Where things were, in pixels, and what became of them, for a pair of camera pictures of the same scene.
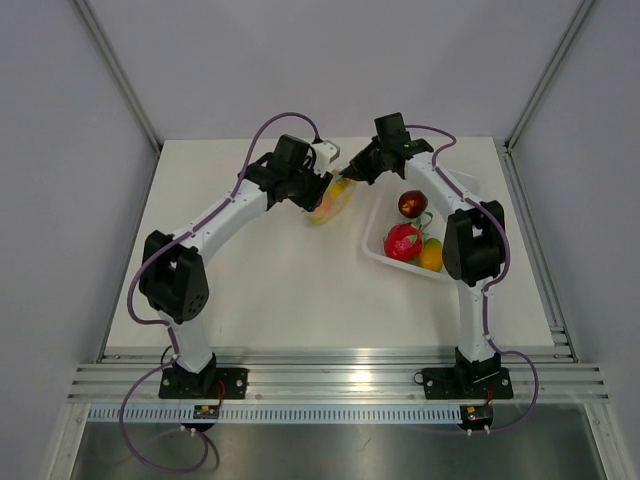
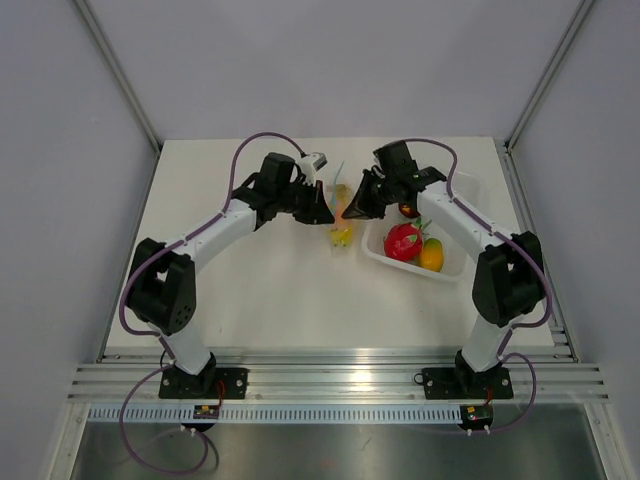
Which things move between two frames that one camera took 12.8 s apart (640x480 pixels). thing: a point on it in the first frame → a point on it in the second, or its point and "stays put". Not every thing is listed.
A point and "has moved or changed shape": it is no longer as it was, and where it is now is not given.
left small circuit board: (206, 412) stays put
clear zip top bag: (339, 195) has moved or changed shape
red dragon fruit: (404, 241) stays put
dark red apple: (412, 203) stays put
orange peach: (326, 206) has moved or changed shape
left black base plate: (218, 383) stays put
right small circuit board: (477, 417) stays put
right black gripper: (358, 169) → (361, 207)
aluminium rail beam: (340, 376) stays put
